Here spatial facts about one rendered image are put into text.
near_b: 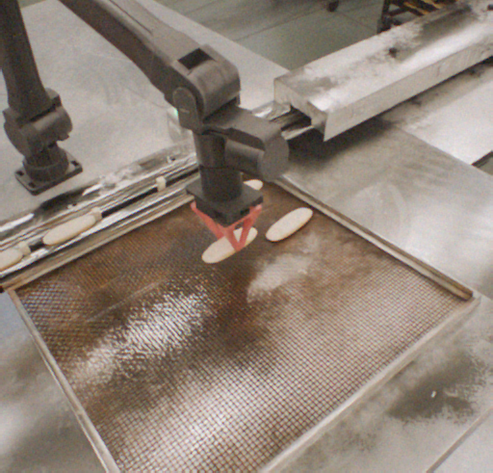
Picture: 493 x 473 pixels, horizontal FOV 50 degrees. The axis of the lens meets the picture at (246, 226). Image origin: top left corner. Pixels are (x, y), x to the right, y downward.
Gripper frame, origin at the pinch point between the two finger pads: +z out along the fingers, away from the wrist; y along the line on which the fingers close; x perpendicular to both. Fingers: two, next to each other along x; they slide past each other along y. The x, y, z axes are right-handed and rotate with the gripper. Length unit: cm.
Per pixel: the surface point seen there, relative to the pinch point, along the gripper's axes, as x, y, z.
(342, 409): 8.7, -29.5, 2.8
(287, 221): -11.7, -0.2, 3.3
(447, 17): -98, 26, -1
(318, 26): -217, 183, 65
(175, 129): -18.1, 41.0, 3.3
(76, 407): 30.5, -6.1, 4.0
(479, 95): -88, 8, 13
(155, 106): -23, 58, 5
